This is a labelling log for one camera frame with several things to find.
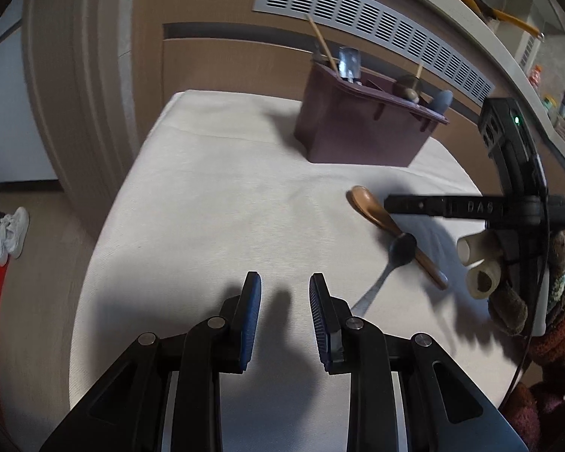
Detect black cable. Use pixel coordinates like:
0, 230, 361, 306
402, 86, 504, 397
496, 264, 547, 410

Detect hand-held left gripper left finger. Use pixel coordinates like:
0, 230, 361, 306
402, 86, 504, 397
40, 270, 263, 452

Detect purple plastic utensil holder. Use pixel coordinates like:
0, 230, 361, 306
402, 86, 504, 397
294, 59, 450, 166

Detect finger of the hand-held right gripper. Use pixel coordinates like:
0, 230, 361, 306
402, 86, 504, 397
383, 193, 504, 221

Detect transparent grey plastic spoon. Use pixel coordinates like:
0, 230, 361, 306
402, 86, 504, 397
393, 74, 422, 103

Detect small dark transparent spoon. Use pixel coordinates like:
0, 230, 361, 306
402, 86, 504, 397
337, 46, 362, 83

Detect frying pan with yellow handle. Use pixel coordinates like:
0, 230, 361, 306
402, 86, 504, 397
428, 0, 544, 41

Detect wooden spoon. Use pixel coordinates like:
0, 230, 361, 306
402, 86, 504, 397
347, 185, 449, 291

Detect person's right forearm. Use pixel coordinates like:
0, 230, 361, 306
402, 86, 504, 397
499, 268, 565, 452

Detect grey vent grille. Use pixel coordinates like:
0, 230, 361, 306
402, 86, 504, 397
253, 0, 496, 107

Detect blue spoon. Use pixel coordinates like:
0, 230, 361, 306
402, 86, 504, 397
428, 89, 454, 115

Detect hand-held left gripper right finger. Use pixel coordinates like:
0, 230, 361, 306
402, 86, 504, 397
309, 272, 530, 452

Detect person's right hand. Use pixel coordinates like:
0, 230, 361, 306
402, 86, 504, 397
487, 233, 565, 336

